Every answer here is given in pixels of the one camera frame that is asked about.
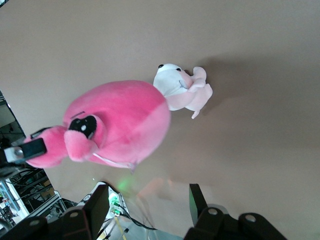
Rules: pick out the pale pink white plush toy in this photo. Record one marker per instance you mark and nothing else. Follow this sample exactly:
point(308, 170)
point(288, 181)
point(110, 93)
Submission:
point(172, 85)

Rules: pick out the cluttered metal storage shelving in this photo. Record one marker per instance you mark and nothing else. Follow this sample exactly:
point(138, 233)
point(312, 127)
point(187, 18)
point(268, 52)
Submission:
point(20, 195)

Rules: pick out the bright pink round plush toy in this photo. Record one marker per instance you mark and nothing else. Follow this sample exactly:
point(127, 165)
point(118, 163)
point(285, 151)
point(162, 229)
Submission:
point(125, 115)

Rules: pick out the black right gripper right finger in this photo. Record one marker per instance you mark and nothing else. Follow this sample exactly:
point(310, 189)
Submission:
point(225, 227)

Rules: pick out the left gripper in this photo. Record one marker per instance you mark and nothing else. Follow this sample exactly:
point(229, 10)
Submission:
point(6, 167)

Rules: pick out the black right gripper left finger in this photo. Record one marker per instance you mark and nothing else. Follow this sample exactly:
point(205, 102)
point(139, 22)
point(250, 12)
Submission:
point(75, 222)

